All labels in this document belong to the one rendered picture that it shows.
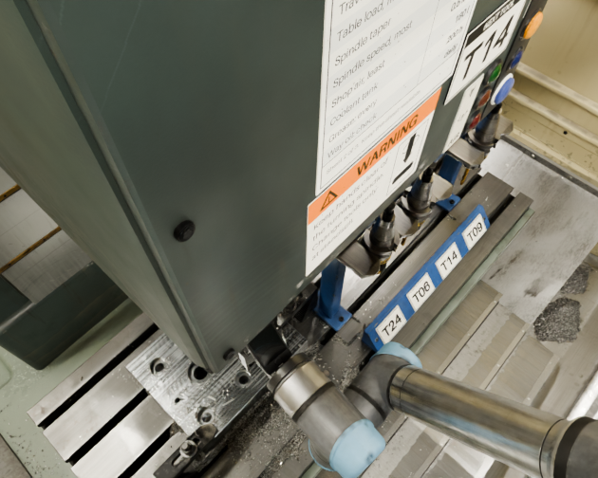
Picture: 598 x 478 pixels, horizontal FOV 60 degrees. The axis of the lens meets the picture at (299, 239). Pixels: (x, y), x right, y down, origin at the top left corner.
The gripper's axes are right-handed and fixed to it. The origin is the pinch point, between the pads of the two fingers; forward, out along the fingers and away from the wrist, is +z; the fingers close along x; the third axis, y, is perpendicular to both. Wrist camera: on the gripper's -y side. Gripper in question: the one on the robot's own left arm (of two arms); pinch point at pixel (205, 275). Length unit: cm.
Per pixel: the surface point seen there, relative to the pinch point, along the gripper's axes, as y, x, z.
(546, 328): 64, 72, -44
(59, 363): 68, -33, 39
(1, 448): 67, -54, 28
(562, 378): 63, 63, -55
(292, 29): -56, -1, -21
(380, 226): 2.1, 27.6, -11.0
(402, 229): 8.2, 33.6, -12.1
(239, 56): -57, -4, -21
